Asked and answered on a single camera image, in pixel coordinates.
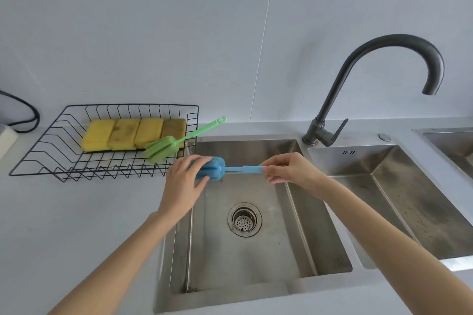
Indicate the brownish yellow sponge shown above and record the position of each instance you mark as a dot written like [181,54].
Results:
[174,128]

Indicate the person's left thumb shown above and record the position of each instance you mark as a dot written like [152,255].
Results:
[204,183]

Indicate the person's left forearm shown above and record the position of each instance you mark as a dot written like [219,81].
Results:
[122,263]

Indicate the person's left hand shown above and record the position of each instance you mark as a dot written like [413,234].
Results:
[179,187]

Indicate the round chrome countertop cap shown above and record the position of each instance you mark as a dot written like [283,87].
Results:
[384,137]

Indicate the stainless steel sink basin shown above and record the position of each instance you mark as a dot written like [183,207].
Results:
[454,146]
[258,263]
[414,207]

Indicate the dark grey gooseneck faucet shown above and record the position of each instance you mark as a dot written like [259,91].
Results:
[325,130]

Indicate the person's right forearm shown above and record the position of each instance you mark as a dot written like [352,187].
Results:
[388,252]

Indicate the green sponge bottle brush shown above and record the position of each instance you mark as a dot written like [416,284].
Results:
[162,146]

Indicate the blue sponge bottle brush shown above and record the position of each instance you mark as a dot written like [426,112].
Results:
[240,169]

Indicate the person's right thumb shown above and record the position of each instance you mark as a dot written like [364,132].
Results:
[277,179]

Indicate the person's right hand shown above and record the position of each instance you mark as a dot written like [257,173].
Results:
[295,172]

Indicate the metal drain strainer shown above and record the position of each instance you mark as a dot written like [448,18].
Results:
[244,219]

